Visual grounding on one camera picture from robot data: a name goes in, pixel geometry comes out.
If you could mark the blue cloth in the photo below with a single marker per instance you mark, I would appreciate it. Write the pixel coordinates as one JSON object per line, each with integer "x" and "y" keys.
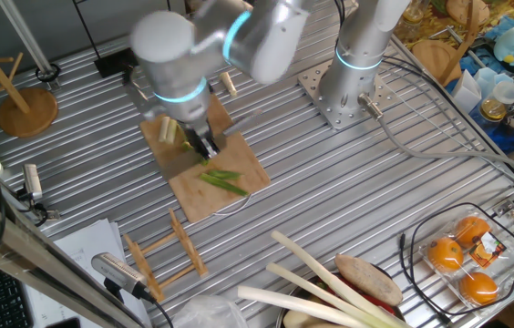
{"x": 507, "y": 136}

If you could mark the white paper sheets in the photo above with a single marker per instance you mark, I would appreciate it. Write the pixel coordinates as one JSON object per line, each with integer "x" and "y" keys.
{"x": 88, "y": 237}

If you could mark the glass flask with yellow liquid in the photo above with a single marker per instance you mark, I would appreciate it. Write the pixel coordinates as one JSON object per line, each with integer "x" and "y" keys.
{"x": 496, "y": 107}

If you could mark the orange fruit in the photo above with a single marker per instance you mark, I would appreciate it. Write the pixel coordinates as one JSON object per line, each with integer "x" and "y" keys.
{"x": 445, "y": 254}
{"x": 472, "y": 230}
{"x": 478, "y": 288}

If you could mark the long scallion with green top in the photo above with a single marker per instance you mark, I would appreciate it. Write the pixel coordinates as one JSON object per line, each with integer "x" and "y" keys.
{"x": 225, "y": 186}

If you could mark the dark green scallion stalk piece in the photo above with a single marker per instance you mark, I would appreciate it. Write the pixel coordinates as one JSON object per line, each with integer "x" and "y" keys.
{"x": 203, "y": 160}

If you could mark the aluminium frame beam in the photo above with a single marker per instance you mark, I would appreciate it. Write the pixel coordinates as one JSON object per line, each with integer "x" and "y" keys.
{"x": 33, "y": 255}

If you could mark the wooden cutting board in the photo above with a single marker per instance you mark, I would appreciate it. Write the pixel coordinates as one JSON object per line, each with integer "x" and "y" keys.
{"x": 239, "y": 168}

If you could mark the white scallion root end piece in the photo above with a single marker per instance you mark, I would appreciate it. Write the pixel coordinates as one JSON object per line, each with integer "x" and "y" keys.
{"x": 229, "y": 84}

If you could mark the small silver camera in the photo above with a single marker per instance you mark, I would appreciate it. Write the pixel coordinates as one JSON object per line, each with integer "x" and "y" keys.
{"x": 33, "y": 180}

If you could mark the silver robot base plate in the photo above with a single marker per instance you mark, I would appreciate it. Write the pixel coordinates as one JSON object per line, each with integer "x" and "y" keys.
{"x": 316, "y": 86}

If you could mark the metal bowl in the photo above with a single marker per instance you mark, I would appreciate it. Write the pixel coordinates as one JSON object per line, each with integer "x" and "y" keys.
{"x": 280, "y": 319}

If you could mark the dark green scallion leaf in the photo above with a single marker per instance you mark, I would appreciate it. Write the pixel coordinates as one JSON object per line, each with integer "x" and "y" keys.
{"x": 225, "y": 174}

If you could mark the clear glass bottle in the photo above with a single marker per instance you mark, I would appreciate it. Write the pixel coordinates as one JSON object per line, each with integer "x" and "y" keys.
{"x": 409, "y": 18}

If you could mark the wooden knife rack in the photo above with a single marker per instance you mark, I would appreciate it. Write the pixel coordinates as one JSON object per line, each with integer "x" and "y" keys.
{"x": 188, "y": 246}

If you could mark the steel cleaver knife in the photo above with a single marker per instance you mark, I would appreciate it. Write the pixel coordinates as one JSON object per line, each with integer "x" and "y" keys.
{"x": 179, "y": 166}

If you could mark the pale potato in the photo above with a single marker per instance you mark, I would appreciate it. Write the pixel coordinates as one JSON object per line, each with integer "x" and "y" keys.
{"x": 300, "y": 321}

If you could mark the wooden mug tree stand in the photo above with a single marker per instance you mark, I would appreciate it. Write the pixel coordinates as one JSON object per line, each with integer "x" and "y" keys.
{"x": 27, "y": 111}
{"x": 434, "y": 59}

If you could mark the black stand with thin rod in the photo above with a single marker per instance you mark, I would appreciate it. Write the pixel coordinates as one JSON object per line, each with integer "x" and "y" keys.
{"x": 111, "y": 66}

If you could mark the pale green scallion piece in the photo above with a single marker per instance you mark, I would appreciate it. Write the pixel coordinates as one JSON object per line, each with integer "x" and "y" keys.
{"x": 171, "y": 132}

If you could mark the clear plastic bag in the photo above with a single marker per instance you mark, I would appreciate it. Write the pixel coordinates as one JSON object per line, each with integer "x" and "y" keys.
{"x": 207, "y": 314}

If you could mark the metal camera mount clamp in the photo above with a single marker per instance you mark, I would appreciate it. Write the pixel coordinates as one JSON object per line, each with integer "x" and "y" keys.
{"x": 40, "y": 212}

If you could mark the white paper box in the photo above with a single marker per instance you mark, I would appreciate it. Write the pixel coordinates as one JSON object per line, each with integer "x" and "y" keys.
{"x": 464, "y": 93}

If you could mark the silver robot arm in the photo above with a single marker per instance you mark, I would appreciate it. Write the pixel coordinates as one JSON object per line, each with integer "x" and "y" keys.
{"x": 357, "y": 41}

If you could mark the orange label sticker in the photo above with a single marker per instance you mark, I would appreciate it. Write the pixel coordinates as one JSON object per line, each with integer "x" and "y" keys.
{"x": 487, "y": 249}

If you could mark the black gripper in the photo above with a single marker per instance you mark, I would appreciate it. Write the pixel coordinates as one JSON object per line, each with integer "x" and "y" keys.
{"x": 198, "y": 133}

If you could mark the red vegetable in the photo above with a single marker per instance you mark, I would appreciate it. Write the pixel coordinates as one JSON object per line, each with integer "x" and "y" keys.
{"x": 361, "y": 295}

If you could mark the brown sweet potato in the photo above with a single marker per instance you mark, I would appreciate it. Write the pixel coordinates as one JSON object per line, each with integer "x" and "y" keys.
{"x": 368, "y": 280}

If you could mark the round woven wooden item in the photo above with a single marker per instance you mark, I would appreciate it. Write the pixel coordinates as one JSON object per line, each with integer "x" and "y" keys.
{"x": 464, "y": 9}

